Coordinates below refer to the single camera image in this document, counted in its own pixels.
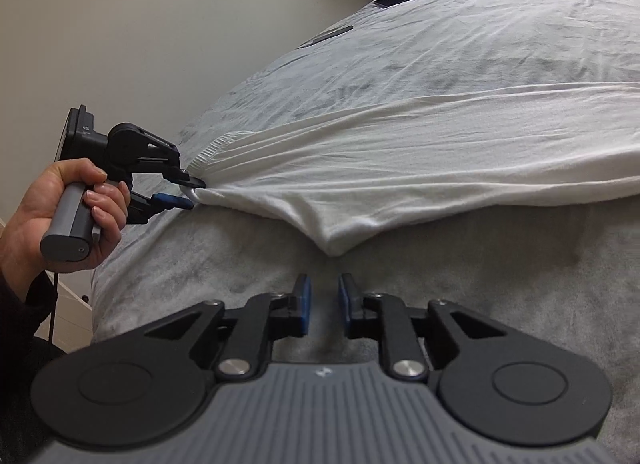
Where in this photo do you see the grey bed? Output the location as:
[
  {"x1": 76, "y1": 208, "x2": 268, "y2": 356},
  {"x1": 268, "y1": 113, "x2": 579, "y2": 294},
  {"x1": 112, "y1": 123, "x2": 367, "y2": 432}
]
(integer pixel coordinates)
[{"x1": 90, "y1": 0, "x2": 640, "y2": 464}]

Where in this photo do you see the black phone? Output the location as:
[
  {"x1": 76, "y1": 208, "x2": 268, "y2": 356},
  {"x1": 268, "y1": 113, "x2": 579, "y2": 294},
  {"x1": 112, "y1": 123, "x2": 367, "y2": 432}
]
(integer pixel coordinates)
[{"x1": 300, "y1": 25, "x2": 354, "y2": 48}]

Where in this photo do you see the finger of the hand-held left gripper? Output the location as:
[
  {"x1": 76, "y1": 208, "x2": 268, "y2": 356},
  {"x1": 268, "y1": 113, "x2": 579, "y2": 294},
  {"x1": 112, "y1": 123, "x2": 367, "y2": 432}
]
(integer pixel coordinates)
[
  {"x1": 162, "y1": 166, "x2": 207, "y2": 191},
  {"x1": 149, "y1": 192, "x2": 196, "y2": 213}
]

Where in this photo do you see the person's left hand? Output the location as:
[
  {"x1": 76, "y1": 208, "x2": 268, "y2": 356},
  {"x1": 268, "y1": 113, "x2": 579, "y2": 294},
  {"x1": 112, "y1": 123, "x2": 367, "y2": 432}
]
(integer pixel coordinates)
[{"x1": 0, "y1": 159, "x2": 132, "y2": 289}]

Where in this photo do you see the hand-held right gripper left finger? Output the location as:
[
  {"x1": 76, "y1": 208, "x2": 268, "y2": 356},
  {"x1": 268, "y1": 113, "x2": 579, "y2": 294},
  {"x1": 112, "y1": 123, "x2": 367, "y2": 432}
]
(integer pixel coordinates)
[{"x1": 145, "y1": 273, "x2": 313, "y2": 377}]

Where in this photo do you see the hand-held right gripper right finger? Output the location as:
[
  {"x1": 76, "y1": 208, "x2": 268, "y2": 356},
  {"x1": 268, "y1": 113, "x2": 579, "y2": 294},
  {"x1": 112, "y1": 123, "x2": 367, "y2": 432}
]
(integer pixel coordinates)
[{"x1": 339, "y1": 273, "x2": 501, "y2": 379}]

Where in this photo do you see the person's left forearm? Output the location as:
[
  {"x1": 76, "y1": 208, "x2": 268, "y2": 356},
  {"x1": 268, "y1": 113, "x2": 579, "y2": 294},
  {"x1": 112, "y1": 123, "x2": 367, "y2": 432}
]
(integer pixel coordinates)
[{"x1": 0, "y1": 264, "x2": 68, "y2": 464}]

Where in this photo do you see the white long-sleeve shirt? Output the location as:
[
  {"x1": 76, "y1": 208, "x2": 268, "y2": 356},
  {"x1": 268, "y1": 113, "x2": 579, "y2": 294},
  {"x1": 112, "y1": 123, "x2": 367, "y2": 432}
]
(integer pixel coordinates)
[{"x1": 179, "y1": 81, "x2": 640, "y2": 257}]

